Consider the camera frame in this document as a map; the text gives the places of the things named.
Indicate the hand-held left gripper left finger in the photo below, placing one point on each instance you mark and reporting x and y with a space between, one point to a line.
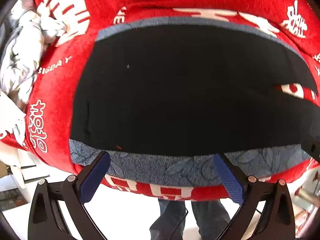
96 173

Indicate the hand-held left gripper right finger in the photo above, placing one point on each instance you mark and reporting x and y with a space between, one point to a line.
230 177

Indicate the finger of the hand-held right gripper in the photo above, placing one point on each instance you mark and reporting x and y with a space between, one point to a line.
311 146

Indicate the black pants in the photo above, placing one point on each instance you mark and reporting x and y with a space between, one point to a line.
175 92

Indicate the person's right leg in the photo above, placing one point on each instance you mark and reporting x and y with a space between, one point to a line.
212 217

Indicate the person's leg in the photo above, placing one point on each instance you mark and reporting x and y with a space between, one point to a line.
167 220
212 217

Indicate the metal bar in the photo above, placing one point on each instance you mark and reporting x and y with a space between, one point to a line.
306 196

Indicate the blue-grey leaf-patterned cloth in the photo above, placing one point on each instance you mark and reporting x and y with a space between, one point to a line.
175 170

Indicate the white furniture panel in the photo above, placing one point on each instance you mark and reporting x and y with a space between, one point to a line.
23 165

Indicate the person's left leg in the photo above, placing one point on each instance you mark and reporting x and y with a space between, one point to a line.
167 220

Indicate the white cloth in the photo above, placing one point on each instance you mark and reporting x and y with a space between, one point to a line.
10 115

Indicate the white floral quilt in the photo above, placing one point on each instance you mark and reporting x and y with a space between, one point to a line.
20 62

